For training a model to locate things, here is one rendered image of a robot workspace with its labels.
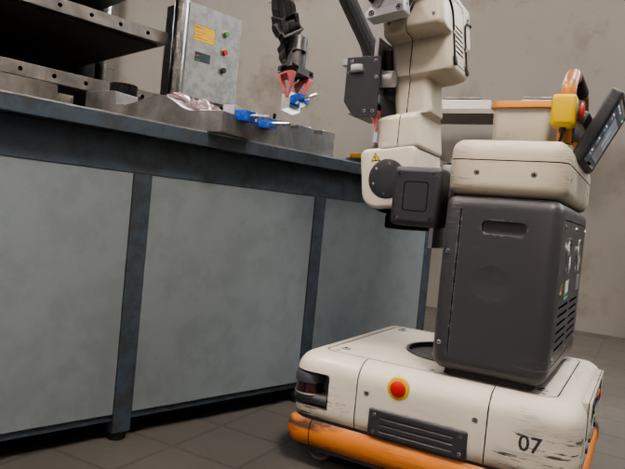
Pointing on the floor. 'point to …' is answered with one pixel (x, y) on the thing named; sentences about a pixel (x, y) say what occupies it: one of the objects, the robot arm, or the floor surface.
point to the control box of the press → (206, 55)
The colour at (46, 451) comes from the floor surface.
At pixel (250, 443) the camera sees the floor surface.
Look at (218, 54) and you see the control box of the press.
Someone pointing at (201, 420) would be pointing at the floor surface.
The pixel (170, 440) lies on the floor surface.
